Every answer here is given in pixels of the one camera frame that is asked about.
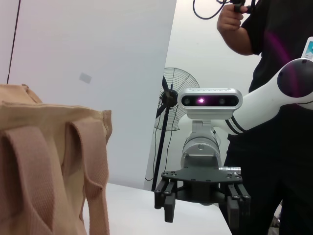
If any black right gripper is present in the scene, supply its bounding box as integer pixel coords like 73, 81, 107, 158
154, 167, 252, 232

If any khaki canvas food bag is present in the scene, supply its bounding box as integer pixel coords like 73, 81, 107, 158
0, 83, 112, 235

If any black handheld controller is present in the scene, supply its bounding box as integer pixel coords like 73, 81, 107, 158
229, 0, 249, 13

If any person's forearm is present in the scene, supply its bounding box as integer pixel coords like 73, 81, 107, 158
217, 24, 254, 56

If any person's hand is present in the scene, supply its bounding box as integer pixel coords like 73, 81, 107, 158
217, 3, 248, 32

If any person in black clothes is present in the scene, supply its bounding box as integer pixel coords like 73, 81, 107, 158
219, 0, 313, 235

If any black standing fan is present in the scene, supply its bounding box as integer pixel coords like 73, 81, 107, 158
144, 67, 201, 192

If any white id badge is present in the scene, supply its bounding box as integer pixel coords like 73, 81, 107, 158
304, 36, 313, 62

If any thin dark pole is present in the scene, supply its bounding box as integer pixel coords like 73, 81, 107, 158
6, 0, 21, 84

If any right gripper cable with connector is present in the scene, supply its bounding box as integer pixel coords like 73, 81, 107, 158
218, 165, 242, 173

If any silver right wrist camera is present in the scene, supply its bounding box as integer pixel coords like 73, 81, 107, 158
177, 87, 243, 138

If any grey wall label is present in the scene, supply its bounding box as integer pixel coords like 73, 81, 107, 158
78, 72, 93, 84

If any black hanging cable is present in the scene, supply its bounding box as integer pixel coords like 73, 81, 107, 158
192, 0, 227, 20

